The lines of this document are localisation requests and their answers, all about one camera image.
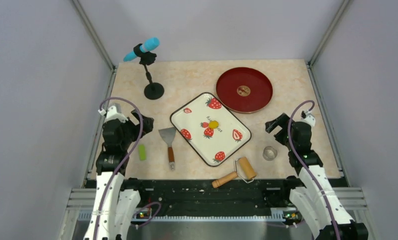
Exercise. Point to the metal scraper wooden handle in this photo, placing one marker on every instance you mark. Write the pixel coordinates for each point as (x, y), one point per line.
(168, 135)

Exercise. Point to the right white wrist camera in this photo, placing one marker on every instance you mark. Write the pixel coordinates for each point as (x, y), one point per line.
(308, 118)

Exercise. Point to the red round tray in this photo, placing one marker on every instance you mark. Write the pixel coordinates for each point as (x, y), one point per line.
(244, 90)

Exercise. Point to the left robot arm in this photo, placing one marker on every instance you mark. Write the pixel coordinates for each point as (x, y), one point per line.
(113, 206)

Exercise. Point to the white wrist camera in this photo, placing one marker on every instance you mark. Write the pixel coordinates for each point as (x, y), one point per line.
(113, 112)
(308, 118)

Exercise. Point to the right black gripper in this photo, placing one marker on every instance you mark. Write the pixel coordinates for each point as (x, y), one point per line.
(282, 120)

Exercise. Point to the blue microphone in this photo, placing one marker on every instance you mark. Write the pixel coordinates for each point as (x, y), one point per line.
(142, 48)

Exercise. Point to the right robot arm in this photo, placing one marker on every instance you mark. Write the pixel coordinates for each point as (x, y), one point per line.
(311, 192)

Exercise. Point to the aluminium frame bar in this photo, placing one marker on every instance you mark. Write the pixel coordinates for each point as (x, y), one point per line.
(215, 217)

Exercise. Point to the yellow dough ball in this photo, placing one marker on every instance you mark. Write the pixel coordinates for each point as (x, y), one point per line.
(213, 124)

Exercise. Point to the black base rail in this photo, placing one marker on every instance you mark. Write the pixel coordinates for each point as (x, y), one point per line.
(197, 198)

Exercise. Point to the metal ring cutter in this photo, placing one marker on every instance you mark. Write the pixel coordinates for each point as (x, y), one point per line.
(269, 153)

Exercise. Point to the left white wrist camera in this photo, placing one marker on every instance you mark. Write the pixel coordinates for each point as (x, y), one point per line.
(113, 112)

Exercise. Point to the strawberry pattern white tray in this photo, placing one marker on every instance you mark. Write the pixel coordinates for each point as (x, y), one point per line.
(213, 146)

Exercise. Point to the green small block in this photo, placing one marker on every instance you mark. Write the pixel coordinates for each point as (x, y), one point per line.
(142, 152)

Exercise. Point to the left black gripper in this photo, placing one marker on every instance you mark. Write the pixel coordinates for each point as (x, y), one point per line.
(147, 124)

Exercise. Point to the black microphone stand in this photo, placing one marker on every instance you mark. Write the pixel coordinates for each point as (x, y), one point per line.
(153, 90)

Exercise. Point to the wooden roller pin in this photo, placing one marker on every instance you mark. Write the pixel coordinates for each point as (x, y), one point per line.
(242, 170)

